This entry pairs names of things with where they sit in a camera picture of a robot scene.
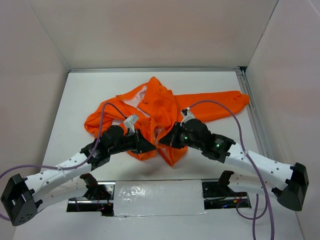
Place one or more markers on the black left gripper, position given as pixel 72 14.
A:
pixel 141 144

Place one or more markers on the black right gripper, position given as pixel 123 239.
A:
pixel 171 139

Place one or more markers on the orange zip-up jacket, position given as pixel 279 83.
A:
pixel 158 109

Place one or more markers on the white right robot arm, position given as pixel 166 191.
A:
pixel 286 183

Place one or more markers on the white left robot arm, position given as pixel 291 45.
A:
pixel 24 197

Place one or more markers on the white front cover plate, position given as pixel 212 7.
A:
pixel 158 198

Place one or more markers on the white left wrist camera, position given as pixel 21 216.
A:
pixel 129 123

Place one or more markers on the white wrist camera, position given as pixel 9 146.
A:
pixel 187 115
pixel 129 123

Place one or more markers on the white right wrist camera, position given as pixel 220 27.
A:
pixel 187 115

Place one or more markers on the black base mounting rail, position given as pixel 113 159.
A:
pixel 213 198

